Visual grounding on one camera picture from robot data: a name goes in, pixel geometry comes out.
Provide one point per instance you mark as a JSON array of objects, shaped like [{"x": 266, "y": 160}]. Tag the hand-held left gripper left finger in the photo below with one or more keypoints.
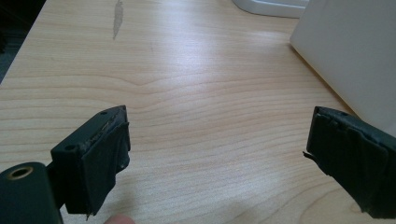
[{"x": 93, "y": 155}]

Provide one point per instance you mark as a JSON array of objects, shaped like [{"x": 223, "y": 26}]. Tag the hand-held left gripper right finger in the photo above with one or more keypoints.
[{"x": 351, "y": 158}]

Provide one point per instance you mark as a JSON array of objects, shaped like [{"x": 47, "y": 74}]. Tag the white box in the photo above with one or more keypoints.
[{"x": 351, "y": 56}]

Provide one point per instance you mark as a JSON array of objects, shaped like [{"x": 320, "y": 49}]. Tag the white rounded object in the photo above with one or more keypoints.
[{"x": 274, "y": 7}]

